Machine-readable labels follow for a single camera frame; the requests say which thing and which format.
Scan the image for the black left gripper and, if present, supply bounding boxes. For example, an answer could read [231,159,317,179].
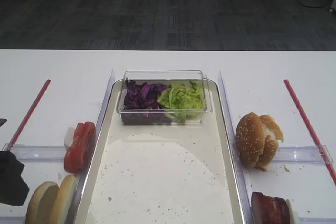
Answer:
[0,119,29,206]

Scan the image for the plain bun bottom half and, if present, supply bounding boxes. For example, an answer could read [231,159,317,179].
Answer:
[48,175,78,224]

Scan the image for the red tomato slices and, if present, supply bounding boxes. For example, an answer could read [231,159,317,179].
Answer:
[64,121,96,174]

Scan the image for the green shredded lettuce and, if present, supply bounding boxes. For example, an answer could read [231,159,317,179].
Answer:
[157,81,205,124]

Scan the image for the stack of meat slices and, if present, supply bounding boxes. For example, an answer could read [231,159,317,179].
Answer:
[251,192,291,224]

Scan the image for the red left boundary strip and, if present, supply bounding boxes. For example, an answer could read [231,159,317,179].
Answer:
[6,79,51,151]

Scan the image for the red boundary strip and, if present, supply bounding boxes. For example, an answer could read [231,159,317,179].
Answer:
[283,79,335,184]
[6,79,51,151]

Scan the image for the white left upper pusher block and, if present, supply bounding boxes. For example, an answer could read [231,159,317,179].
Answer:
[64,127,75,150]

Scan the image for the white pusher block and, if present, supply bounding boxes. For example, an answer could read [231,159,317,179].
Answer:
[286,199,300,224]
[64,127,75,150]

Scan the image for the plain bun bottom standing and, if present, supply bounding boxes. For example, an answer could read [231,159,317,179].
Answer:
[25,182,59,224]

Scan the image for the clear left tray guide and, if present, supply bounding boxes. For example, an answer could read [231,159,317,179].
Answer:
[66,71,115,223]

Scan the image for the purple shredded cabbage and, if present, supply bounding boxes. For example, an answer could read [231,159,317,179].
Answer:
[121,79,172,125]

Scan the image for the clear plastic salad container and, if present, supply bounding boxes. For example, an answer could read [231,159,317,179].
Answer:
[116,70,212,125]

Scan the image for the metal baking tray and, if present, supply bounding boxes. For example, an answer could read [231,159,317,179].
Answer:
[75,81,244,223]

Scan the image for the sesame bun top outer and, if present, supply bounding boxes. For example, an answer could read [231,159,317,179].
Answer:
[235,112,265,167]

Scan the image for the sesame bun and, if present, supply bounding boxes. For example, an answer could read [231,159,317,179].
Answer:
[256,115,284,171]
[235,112,265,167]

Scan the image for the sesame bun top inner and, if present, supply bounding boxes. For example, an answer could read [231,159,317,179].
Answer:
[256,115,284,171]

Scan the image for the red right boundary strip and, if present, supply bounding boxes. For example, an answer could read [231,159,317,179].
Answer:
[283,79,335,184]

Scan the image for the white right lower pusher block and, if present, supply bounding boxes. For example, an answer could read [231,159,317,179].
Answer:
[286,199,300,224]

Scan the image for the clear left upper rail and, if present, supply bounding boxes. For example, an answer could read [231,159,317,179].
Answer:
[2,144,66,162]

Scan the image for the clear rail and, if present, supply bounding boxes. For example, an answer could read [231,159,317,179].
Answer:
[2,144,66,162]
[272,145,333,165]
[0,216,25,224]

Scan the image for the clear left lower rail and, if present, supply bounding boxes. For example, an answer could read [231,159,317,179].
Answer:
[0,216,25,224]

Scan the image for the clear right upper rail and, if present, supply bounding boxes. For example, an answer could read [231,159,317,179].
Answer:
[272,145,333,165]

